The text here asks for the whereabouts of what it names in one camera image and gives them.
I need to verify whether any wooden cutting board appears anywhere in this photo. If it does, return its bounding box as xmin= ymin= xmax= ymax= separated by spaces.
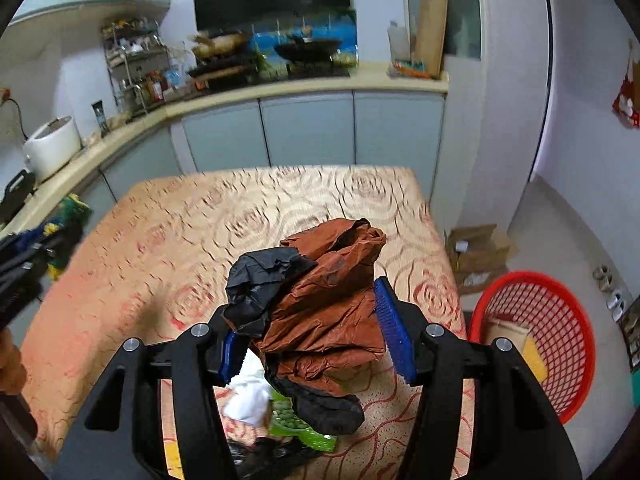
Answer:
xmin=414 ymin=0 xmax=449 ymax=80

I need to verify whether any frosted glass panel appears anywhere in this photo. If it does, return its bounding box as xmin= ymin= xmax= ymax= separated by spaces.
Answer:
xmin=402 ymin=0 xmax=483 ymax=58

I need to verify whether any green and yellow packet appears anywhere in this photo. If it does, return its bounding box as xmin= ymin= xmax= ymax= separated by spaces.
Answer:
xmin=45 ymin=194 xmax=91 ymax=281

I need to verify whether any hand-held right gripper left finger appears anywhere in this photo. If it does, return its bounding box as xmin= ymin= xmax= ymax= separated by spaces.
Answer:
xmin=52 ymin=305 xmax=251 ymax=480

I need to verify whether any black power cable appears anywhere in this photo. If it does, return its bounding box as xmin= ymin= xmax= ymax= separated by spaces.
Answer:
xmin=0 ymin=95 xmax=28 ymax=143

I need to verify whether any white rice cooker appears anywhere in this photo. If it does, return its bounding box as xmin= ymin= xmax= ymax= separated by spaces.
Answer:
xmin=22 ymin=116 xmax=83 ymax=183

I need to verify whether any yellow paper packet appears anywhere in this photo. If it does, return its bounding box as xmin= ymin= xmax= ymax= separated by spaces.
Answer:
xmin=520 ymin=332 xmax=548 ymax=378

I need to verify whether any orange tray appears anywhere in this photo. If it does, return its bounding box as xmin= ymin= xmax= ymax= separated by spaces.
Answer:
xmin=390 ymin=60 xmax=433 ymax=80

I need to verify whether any black gas stove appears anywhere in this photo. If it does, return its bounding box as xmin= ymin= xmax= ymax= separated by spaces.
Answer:
xmin=187 ymin=57 xmax=351 ymax=91

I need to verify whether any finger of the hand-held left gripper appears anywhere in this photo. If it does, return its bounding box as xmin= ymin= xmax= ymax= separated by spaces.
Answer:
xmin=0 ymin=227 xmax=53 ymax=266
xmin=20 ymin=217 xmax=85 ymax=286

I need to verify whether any rose-patterned tablecloth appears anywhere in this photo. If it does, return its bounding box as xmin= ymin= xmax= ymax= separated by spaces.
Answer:
xmin=20 ymin=165 xmax=476 ymax=480

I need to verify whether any brown paper packet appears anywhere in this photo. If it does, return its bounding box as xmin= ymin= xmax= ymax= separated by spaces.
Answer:
xmin=482 ymin=315 xmax=531 ymax=361

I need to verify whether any black countertop appliance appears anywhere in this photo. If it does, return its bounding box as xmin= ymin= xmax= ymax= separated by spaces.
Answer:
xmin=0 ymin=170 xmax=37 ymax=226

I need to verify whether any black wok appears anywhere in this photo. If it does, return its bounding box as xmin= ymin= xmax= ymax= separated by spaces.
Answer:
xmin=274 ymin=35 xmax=345 ymax=68

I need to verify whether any red hanging bag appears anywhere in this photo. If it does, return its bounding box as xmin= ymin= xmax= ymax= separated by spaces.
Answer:
xmin=612 ymin=37 xmax=640 ymax=128

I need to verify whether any white crumpled tissue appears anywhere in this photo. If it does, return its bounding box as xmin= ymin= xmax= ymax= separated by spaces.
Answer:
xmin=222 ymin=365 xmax=273 ymax=426

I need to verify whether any cardboard box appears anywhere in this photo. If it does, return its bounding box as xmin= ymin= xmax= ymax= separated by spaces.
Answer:
xmin=444 ymin=224 xmax=516 ymax=296

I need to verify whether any dark standing packet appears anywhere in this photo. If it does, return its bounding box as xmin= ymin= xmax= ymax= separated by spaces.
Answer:
xmin=91 ymin=101 xmax=111 ymax=137

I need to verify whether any black plastic bag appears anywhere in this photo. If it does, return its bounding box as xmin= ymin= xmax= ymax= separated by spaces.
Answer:
xmin=227 ymin=435 xmax=321 ymax=480

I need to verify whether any kitchen counter with cabinets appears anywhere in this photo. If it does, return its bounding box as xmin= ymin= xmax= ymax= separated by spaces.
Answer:
xmin=0 ymin=62 xmax=449 ymax=241

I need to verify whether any green snack packet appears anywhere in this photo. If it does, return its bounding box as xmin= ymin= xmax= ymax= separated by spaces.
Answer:
xmin=267 ymin=390 xmax=338 ymax=451

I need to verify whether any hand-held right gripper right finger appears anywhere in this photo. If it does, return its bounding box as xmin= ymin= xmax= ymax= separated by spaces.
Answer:
xmin=372 ymin=276 xmax=583 ymax=480

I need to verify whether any red plastic basket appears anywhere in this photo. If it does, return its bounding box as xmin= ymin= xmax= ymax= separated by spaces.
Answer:
xmin=467 ymin=271 xmax=597 ymax=426

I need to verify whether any black shoe rack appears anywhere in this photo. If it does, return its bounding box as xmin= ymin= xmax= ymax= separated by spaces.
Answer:
xmin=617 ymin=300 xmax=640 ymax=371

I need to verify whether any metal spice rack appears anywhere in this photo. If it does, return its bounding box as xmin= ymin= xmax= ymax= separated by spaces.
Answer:
xmin=102 ymin=20 xmax=168 ymax=113

